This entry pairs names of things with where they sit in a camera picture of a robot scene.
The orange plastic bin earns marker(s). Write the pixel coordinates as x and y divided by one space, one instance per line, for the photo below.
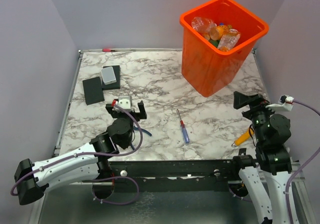
205 67

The black flat block front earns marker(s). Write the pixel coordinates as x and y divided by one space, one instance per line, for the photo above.
93 92

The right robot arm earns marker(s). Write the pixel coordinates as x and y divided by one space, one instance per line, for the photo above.
267 176

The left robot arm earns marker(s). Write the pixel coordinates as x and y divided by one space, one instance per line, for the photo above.
87 163

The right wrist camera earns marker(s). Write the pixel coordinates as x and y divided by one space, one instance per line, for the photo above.
285 104

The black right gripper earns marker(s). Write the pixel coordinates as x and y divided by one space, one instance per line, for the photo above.
256 102

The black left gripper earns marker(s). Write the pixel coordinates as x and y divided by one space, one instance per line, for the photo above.
141 115

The blue handled pliers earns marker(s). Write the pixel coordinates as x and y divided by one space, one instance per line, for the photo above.
135 128

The right aluminium frame rail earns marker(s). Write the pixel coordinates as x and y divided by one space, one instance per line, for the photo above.
302 201

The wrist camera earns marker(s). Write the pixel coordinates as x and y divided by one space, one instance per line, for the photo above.
125 102
285 104

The tall orange label tea bottle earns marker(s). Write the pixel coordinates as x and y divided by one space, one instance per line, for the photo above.
229 40

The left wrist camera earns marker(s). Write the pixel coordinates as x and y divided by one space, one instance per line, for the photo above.
125 102

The black flat block rear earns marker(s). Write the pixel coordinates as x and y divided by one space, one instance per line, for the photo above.
116 85

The yellow utility knife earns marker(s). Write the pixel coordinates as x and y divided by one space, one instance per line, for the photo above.
244 137

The red blue screwdriver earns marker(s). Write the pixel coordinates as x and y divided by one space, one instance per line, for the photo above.
183 129

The black flat block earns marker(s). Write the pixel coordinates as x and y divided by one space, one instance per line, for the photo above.
93 92
116 85

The clear white-cap bottle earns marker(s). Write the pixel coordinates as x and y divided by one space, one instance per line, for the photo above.
202 25

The small orange juice bottle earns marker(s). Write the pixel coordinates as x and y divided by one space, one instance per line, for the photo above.
217 32

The green plastic bottle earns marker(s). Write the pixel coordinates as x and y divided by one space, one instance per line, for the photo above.
214 42

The white box device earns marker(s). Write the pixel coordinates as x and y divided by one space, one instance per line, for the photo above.
108 75

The red marker pen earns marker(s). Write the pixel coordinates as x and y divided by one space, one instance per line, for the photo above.
107 50

